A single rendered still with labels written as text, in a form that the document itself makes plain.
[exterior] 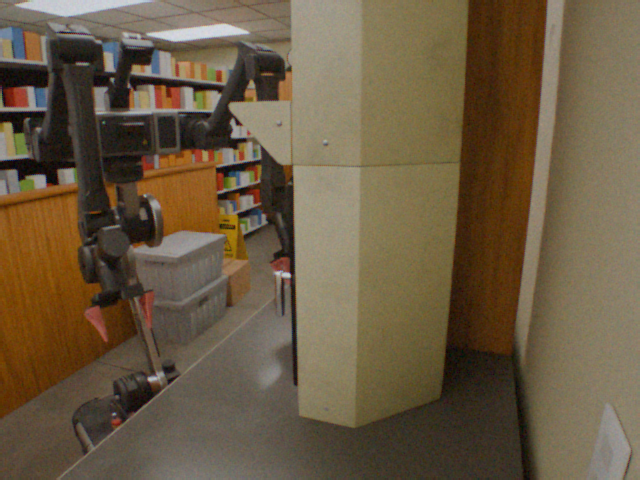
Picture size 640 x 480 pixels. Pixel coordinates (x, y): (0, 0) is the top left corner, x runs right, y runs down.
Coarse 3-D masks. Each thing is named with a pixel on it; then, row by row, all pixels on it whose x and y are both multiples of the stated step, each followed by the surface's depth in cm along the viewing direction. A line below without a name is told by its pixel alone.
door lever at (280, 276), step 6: (276, 276) 81; (282, 276) 81; (288, 276) 80; (276, 282) 81; (282, 282) 81; (276, 288) 82; (282, 288) 81; (276, 294) 82; (282, 294) 82; (276, 300) 82; (282, 300) 82; (276, 306) 83; (282, 306) 82; (276, 312) 83; (282, 312) 83
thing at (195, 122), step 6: (198, 114) 155; (204, 114) 156; (186, 120) 152; (192, 120) 153; (198, 120) 152; (204, 120) 154; (186, 126) 153; (192, 126) 151; (198, 126) 149; (186, 132) 153; (192, 132) 151; (186, 138) 154; (192, 138) 152; (186, 144) 154; (192, 144) 157
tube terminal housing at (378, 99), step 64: (320, 0) 62; (384, 0) 61; (448, 0) 66; (320, 64) 64; (384, 64) 64; (448, 64) 68; (320, 128) 66; (384, 128) 66; (448, 128) 71; (320, 192) 69; (384, 192) 69; (448, 192) 74; (320, 256) 72; (384, 256) 72; (448, 256) 78; (320, 320) 75; (384, 320) 75; (320, 384) 78; (384, 384) 79
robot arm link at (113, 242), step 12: (84, 228) 92; (108, 228) 87; (120, 228) 97; (84, 240) 91; (96, 240) 93; (108, 240) 86; (120, 240) 88; (96, 252) 90; (108, 252) 86; (120, 252) 87
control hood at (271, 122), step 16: (240, 112) 70; (256, 112) 69; (272, 112) 68; (288, 112) 68; (256, 128) 70; (272, 128) 69; (288, 128) 68; (272, 144) 70; (288, 144) 69; (288, 160) 70
